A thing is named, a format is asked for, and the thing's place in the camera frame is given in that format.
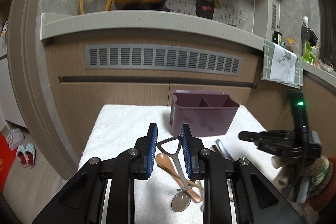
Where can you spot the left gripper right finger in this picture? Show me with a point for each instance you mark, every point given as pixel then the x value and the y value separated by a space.
pixel 195 168

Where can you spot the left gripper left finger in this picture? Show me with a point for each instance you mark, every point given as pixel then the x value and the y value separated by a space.
pixel 143 166

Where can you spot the wooden spoon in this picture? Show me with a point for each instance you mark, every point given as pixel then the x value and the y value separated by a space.
pixel 165 163

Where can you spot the blue rice paddle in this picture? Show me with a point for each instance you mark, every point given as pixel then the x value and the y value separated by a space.
pixel 223 150

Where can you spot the green white kitchen towel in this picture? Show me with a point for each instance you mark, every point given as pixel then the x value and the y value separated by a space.
pixel 281 66

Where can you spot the kitchen countertop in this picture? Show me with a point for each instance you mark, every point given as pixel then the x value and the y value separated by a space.
pixel 66 36

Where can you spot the purple utensil holder box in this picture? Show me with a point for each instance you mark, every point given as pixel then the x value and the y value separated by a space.
pixel 207 113

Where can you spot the white lace tablecloth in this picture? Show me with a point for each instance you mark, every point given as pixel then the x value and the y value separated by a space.
pixel 121 183

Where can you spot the grey ventilation grille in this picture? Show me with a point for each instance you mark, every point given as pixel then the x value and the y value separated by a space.
pixel 156 57

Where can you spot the yellow lid jar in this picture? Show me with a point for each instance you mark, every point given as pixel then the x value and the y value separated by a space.
pixel 289 44

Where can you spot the pair of slippers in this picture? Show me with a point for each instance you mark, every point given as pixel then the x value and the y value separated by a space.
pixel 26 155

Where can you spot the grey shoes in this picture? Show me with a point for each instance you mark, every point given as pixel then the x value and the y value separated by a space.
pixel 15 138

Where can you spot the red floor mat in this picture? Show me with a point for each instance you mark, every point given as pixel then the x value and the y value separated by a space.
pixel 7 157

